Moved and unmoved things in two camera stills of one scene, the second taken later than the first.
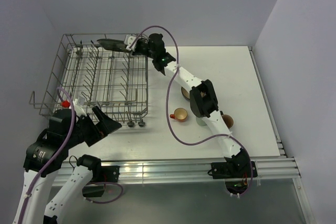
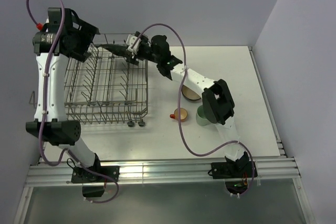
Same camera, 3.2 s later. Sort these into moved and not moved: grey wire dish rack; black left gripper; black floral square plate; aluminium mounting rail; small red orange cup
Moved: black left gripper; black floral square plate
Not moved: aluminium mounting rail; grey wire dish rack; small red orange cup
